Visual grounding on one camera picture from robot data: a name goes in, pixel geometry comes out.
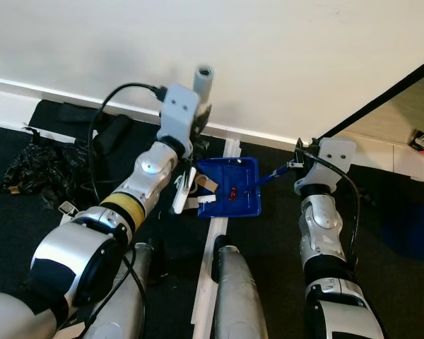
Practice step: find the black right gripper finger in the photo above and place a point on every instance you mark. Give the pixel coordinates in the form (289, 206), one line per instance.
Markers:
(299, 147)

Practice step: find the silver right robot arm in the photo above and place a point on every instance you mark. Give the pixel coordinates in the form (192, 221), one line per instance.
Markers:
(325, 233)

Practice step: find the black floor mat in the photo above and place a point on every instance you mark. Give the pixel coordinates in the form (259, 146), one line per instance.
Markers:
(14, 233)

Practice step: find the wide white floor strip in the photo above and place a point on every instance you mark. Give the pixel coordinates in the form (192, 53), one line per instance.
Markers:
(205, 282)

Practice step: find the brown cardboard piece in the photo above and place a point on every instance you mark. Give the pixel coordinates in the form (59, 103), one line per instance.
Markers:
(208, 182)

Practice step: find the white plastic piece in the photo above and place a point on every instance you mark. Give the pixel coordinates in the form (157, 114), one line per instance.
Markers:
(182, 192)

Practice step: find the small red trash item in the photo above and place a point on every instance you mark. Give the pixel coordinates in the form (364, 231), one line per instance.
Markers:
(232, 192)

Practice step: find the black oblong brush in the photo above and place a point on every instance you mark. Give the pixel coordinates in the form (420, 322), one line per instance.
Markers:
(113, 131)

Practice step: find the black crumpled plastic bag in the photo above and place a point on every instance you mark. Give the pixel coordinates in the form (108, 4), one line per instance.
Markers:
(39, 169)

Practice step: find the blue round waste bin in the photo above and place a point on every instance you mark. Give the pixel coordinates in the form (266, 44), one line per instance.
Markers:
(413, 226)

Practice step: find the white baseboard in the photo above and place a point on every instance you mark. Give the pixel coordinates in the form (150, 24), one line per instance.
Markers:
(28, 99)

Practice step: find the black flat pad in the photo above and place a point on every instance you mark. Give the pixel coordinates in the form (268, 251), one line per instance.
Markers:
(76, 113)

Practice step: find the silver right robot leg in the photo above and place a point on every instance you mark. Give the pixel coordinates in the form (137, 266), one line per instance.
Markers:
(240, 296)

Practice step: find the silver robot leg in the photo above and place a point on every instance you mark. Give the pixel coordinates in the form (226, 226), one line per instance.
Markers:
(240, 296)
(124, 304)

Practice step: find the silver left robot leg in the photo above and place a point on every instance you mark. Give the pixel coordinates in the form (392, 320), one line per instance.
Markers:
(124, 304)

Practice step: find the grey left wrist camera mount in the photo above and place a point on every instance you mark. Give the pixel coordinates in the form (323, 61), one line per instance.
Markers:
(180, 106)

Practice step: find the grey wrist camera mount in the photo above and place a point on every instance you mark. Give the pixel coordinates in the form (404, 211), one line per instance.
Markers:
(180, 106)
(336, 152)

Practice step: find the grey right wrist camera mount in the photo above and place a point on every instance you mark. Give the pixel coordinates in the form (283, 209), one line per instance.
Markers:
(336, 152)

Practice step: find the black door frame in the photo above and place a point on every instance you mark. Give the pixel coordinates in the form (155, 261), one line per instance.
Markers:
(381, 99)

